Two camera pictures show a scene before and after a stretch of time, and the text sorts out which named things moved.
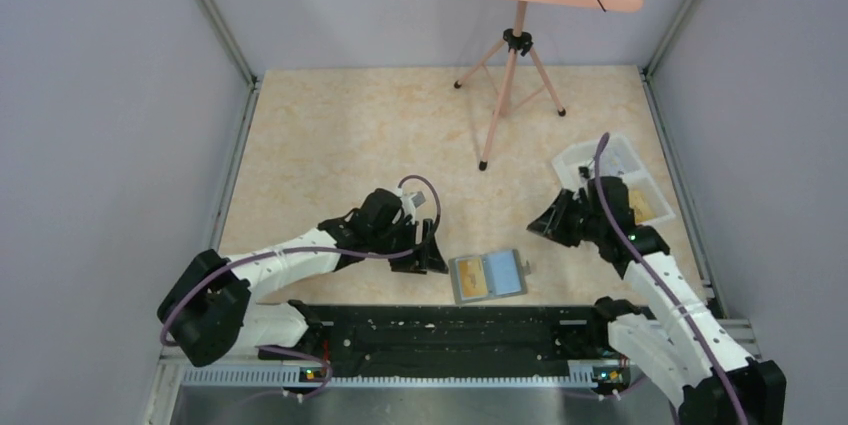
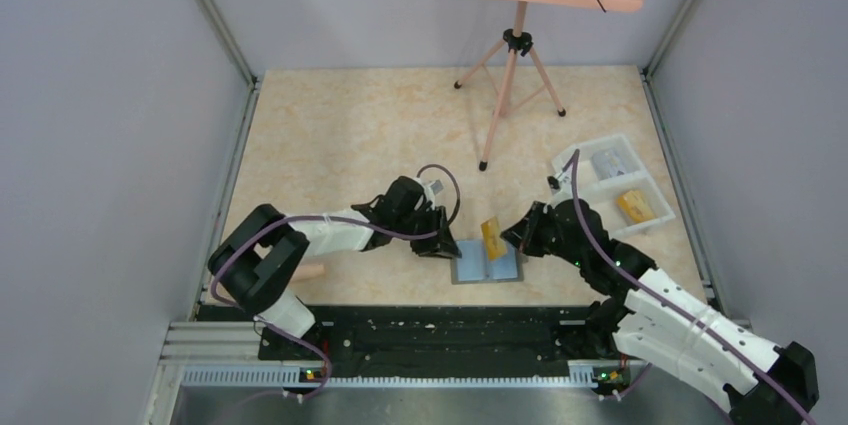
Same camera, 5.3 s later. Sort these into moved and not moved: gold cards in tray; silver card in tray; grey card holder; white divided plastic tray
Moved: grey card holder
Not moved: white divided plastic tray; gold cards in tray; silver card in tray
